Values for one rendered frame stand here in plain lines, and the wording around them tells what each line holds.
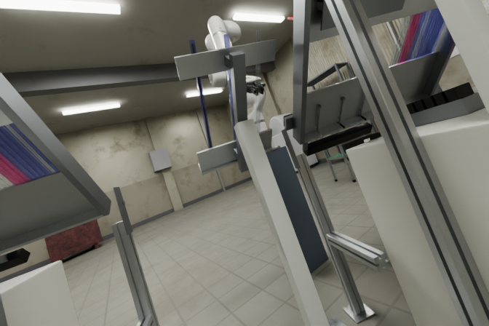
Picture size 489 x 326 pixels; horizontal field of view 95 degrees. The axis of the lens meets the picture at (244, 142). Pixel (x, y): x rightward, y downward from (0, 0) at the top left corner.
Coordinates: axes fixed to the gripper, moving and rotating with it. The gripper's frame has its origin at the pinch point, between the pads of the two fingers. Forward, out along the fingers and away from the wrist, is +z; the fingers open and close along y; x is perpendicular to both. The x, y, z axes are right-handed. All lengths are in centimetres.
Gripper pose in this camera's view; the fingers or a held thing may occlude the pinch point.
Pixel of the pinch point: (257, 89)
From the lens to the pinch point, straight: 88.0
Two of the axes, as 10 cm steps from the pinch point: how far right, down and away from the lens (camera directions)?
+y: 9.0, -3.0, 3.1
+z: 4.1, 4.1, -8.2
